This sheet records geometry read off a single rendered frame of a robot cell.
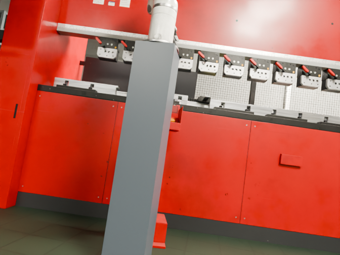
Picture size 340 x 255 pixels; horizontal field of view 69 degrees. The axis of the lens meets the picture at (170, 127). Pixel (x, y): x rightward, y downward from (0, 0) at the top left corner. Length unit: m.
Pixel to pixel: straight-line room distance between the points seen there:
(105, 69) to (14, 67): 0.90
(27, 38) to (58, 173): 0.97
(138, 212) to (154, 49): 0.70
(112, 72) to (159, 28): 1.46
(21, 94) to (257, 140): 1.67
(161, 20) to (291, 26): 1.34
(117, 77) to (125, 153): 1.58
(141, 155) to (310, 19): 1.82
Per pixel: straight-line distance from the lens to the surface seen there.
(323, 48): 2.36
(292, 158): 1.95
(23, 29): 2.13
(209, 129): 1.80
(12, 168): 1.98
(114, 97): 1.85
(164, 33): 1.20
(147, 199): 1.06
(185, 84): 2.51
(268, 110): 2.06
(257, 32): 2.20
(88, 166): 1.87
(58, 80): 2.15
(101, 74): 2.62
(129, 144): 1.07
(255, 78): 2.06
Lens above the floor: 0.54
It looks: 5 degrees up
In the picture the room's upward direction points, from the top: 8 degrees clockwise
